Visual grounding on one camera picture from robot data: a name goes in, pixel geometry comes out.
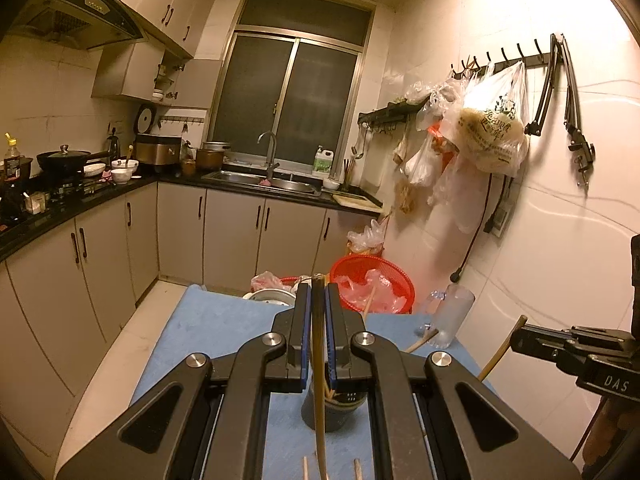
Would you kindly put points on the hanging metal ladle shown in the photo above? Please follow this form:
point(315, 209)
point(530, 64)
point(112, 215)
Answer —
point(357, 147)

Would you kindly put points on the kitchen window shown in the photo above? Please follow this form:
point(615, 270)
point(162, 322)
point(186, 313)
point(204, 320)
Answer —
point(260, 90)

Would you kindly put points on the chrome kitchen faucet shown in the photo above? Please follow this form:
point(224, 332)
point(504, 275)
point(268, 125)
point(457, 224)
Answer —
point(271, 160)

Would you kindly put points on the round black white dial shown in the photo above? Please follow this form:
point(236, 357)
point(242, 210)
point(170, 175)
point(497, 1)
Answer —
point(146, 119)

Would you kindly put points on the steel sink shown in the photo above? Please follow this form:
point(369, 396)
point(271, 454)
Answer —
point(250, 177)

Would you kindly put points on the brown cooking pot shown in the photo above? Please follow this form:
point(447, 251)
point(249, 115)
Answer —
point(207, 159)

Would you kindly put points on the green label detergent bottle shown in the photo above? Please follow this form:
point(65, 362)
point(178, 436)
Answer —
point(322, 162)

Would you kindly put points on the blue table cloth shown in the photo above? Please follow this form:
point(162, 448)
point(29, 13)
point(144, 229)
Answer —
point(215, 320)

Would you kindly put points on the dark grey perforated utensil holder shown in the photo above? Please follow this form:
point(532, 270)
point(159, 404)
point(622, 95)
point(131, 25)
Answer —
point(345, 412)

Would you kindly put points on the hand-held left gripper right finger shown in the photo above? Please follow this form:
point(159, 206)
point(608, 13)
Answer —
point(329, 340)

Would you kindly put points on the black gas stove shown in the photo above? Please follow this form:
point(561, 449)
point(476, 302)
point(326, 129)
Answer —
point(75, 185)

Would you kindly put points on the black wok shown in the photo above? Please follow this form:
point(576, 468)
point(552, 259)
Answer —
point(62, 160)

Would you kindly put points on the white power strip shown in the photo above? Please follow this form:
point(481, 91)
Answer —
point(500, 217)

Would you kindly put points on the wooden cutting board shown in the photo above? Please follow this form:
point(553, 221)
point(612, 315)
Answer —
point(357, 201)

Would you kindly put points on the black wall shelf rack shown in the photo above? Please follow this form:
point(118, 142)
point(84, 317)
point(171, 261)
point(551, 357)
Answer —
point(385, 115)

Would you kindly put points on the black range hood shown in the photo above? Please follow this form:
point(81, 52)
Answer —
point(75, 15)

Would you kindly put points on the crumpled clear plastic bag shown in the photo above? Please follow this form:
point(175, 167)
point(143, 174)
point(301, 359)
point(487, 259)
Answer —
point(367, 237)

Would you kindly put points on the red plastic basin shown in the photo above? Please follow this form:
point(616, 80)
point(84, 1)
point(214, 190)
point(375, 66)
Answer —
point(290, 280)

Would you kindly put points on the yellow cap sauce bottle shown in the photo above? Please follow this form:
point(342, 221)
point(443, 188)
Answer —
point(11, 165)

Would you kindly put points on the bunch of hanging plastic bags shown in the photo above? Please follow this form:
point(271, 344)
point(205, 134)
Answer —
point(430, 160)

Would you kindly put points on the small white bowl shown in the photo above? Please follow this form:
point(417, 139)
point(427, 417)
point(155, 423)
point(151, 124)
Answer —
point(121, 176)

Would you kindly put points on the shallow white bowl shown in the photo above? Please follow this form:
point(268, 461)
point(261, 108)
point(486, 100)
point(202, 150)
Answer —
point(94, 170)

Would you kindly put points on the steel cooking pot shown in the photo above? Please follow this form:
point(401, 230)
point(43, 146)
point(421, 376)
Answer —
point(217, 146)

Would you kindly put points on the black wall hook rail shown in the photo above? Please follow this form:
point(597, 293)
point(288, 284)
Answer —
point(535, 58)

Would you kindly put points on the black kitchen countertop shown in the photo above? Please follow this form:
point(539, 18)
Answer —
point(30, 230)

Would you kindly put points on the tan wooden chopstick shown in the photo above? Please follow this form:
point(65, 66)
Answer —
point(495, 357)
point(320, 425)

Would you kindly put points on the white bowl with spoon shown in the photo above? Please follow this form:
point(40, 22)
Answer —
point(122, 164)

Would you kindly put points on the red plastic mesh basket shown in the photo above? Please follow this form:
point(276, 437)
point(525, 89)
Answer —
point(350, 265)

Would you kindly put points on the dark clay pot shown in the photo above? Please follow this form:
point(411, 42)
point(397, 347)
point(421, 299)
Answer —
point(25, 167)

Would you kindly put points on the black kettle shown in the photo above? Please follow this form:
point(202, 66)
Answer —
point(113, 149)

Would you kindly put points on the white round pot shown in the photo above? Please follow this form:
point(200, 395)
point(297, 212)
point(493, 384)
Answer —
point(270, 297)

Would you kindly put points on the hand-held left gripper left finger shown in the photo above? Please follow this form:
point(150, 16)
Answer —
point(304, 340)

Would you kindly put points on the steel rice cooker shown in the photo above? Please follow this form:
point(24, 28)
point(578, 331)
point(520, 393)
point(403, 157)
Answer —
point(157, 152)

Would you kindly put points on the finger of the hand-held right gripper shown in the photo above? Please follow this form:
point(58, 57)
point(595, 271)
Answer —
point(540, 342)

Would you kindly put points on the cup of dark chopsticks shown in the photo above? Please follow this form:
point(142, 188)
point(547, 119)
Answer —
point(346, 182)

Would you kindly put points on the clear seasoning box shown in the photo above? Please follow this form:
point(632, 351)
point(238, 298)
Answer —
point(36, 204)

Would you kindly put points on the small utensil hook rail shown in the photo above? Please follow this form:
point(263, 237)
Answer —
point(180, 120)

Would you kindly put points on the person's right hand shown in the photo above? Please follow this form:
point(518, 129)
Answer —
point(615, 430)

